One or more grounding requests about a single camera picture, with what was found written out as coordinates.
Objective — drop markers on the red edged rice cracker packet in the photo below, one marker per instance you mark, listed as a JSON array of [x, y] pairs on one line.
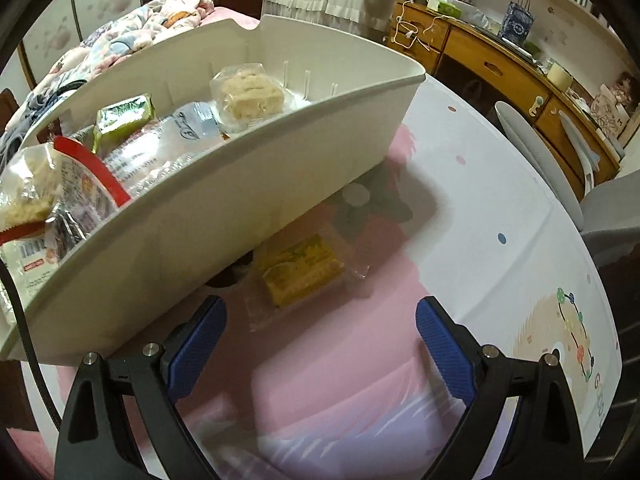
[[25, 195]]

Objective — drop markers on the brown grain cake packet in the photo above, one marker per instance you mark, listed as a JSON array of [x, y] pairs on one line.
[[175, 145]]

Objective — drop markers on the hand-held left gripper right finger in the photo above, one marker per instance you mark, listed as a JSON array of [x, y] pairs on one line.
[[445, 355]]

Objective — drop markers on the green white drawer hook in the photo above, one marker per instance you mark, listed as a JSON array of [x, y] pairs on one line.
[[537, 106]]

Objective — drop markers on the waste bin with bag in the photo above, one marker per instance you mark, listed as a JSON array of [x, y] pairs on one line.
[[470, 91]]

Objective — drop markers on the blue patterned gift bag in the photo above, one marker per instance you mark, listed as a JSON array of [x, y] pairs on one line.
[[517, 22]]

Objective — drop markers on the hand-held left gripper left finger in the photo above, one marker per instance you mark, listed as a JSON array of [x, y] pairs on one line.
[[197, 355]]

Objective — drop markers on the beige tape roll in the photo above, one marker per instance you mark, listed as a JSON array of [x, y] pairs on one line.
[[560, 79]]

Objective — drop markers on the silver white snack bag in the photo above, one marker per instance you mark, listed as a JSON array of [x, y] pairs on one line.
[[72, 230]]

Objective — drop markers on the white printed cardboard box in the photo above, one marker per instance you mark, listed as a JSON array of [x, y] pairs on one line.
[[612, 120]]

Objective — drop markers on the white plastic bin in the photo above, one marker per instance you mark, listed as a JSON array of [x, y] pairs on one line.
[[225, 210]]

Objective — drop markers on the cartoon printed tablecloth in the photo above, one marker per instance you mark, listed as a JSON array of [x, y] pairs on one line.
[[475, 185]]

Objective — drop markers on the yellow snack packet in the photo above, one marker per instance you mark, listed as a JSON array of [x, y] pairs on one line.
[[300, 270]]

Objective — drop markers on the clear rice cracker packet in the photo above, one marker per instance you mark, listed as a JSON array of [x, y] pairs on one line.
[[250, 92]]

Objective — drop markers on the grey office chair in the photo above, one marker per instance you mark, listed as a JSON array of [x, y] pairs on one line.
[[615, 210]]

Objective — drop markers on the green snack packet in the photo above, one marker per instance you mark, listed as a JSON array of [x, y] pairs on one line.
[[122, 117]]

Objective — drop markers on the wooden desk with drawers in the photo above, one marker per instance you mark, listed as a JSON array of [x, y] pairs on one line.
[[500, 65]]

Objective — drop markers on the white wardrobe with pink print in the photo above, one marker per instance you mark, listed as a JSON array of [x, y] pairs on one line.
[[95, 5]]

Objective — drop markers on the green tissue pack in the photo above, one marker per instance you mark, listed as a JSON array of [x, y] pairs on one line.
[[446, 6]]

